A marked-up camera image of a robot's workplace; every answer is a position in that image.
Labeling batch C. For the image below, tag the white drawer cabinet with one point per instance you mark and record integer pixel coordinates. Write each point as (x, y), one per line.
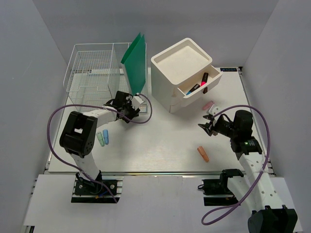
(174, 66)

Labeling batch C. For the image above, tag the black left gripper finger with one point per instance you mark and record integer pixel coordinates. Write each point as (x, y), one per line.
(130, 114)
(117, 104)

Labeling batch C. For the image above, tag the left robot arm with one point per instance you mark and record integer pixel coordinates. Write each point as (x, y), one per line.
(79, 134)

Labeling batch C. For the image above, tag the blue highlighter marker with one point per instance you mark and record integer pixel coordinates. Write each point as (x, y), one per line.
(195, 87)

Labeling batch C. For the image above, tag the white top drawer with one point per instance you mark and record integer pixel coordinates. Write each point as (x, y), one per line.
(213, 79)

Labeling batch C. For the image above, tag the orange transparent lead case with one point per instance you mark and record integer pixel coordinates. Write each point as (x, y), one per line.
(203, 154)

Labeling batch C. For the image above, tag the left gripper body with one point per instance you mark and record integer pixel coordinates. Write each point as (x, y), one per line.
(128, 108)

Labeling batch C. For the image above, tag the pink highlighter marker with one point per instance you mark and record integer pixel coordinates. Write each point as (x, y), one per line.
(204, 78)

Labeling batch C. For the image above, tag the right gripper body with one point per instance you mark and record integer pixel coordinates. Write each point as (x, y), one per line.
(225, 127)

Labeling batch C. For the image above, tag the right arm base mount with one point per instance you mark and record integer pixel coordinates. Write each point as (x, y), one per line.
(216, 192)

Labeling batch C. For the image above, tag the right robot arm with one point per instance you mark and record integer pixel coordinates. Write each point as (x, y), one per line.
(268, 213)

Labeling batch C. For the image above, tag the green plastic folder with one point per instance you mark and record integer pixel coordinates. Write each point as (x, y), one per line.
(133, 64)

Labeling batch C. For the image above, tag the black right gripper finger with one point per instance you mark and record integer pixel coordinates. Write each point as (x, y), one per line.
(208, 128)
(209, 117)

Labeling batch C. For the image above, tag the white wire mesh organizer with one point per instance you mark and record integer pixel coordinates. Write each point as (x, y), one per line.
(94, 73)

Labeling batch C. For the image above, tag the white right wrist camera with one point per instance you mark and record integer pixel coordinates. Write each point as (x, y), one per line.
(214, 109)

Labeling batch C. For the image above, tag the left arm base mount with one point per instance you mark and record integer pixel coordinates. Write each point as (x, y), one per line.
(86, 191)

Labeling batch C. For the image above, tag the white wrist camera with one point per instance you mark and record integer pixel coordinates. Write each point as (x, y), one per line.
(137, 101)
(214, 109)

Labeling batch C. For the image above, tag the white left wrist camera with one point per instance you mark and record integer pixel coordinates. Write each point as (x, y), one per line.
(137, 101)

